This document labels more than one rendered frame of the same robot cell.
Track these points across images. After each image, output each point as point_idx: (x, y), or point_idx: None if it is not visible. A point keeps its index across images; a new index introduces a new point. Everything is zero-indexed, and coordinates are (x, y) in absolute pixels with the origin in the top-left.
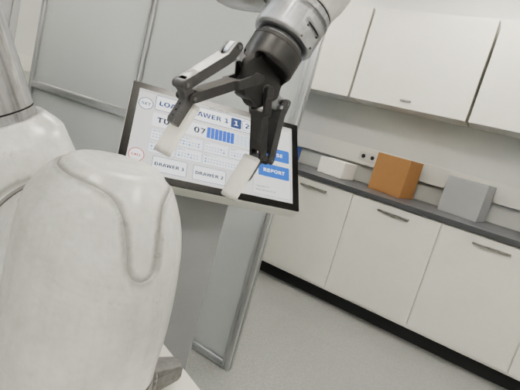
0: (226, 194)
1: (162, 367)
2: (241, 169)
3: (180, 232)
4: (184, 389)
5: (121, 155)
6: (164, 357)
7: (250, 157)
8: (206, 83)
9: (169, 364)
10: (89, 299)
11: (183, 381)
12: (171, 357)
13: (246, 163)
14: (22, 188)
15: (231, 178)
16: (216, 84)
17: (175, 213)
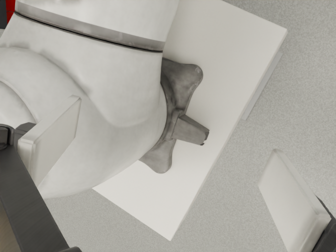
0: (266, 165)
1: (182, 137)
2: (289, 202)
3: (74, 192)
4: (207, 147)
5: (0, 118)
6: (195, 130)
7: (301, 235)
8: (0, 210)
9: (191, 138)
10: None
11: (215, 141)
12: (202, 132)
13: (293, 220)
14: (15, 7)
15: (282, 174)
16: (1, 250)
17: (47, 197)
